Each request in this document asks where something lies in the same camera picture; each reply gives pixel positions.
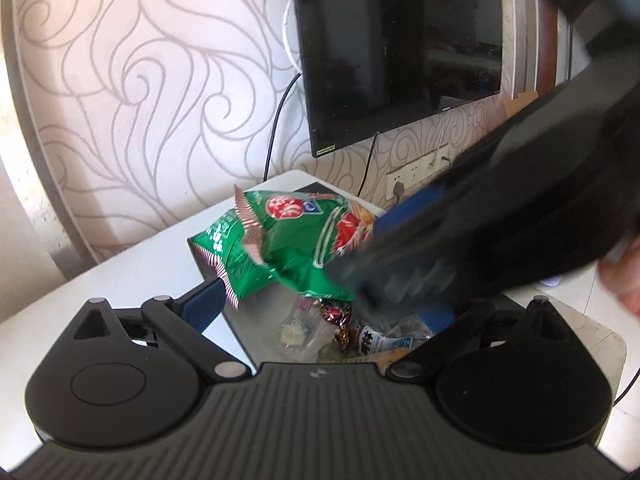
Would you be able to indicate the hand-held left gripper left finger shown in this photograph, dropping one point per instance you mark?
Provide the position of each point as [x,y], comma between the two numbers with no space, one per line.
[205,305]

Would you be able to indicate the brown foil candy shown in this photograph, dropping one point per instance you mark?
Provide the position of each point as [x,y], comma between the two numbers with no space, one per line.
[334,312]

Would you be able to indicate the green snack bag red print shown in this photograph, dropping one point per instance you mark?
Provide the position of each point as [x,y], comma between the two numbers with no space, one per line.
[305,260]

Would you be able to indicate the person's right hand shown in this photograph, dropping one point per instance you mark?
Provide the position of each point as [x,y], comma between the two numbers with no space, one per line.
[622,277]

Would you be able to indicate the blue white label snack packet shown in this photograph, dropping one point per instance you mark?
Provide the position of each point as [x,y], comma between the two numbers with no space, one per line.
[380,344]

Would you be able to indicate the clear packet with white candy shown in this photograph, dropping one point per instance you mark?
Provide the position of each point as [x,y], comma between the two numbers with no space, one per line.
[295,334]

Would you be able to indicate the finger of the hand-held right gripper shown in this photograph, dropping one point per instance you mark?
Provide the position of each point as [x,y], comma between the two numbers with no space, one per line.
[405,215]

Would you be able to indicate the black television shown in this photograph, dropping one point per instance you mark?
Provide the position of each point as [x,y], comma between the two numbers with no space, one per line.
[395,45]

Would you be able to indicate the green snack bag with barcode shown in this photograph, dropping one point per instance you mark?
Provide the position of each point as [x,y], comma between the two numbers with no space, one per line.
[225,245]

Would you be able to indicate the grey box with white inside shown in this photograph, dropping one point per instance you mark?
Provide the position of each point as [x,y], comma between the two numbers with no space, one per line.
[250,330]

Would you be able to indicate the grey power plug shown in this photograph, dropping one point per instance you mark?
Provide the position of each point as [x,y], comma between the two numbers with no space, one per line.
[398,189]

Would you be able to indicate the white wall socket plate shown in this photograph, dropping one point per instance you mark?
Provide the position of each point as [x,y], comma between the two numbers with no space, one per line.
[420,172]

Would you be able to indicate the gold foil candy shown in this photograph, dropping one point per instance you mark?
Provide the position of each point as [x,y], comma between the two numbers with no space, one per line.
[344,338]

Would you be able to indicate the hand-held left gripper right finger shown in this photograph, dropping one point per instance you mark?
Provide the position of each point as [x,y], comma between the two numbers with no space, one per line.
[437,321]

